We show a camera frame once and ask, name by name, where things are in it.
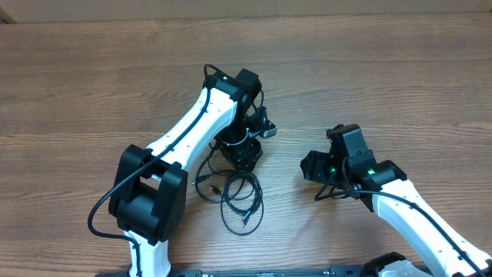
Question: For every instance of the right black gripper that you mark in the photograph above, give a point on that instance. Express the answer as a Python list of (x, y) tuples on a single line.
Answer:
[(314, 168)]

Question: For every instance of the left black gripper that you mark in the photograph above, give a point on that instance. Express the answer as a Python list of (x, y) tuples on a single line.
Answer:
[(251, 150)]

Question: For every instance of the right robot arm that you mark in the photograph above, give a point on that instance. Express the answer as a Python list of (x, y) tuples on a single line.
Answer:
[(350, 169)]

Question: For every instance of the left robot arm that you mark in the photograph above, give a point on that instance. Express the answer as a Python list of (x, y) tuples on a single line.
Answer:
[(149, 193)]

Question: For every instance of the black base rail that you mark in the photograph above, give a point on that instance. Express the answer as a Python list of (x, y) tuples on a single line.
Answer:
[(335, 270)]

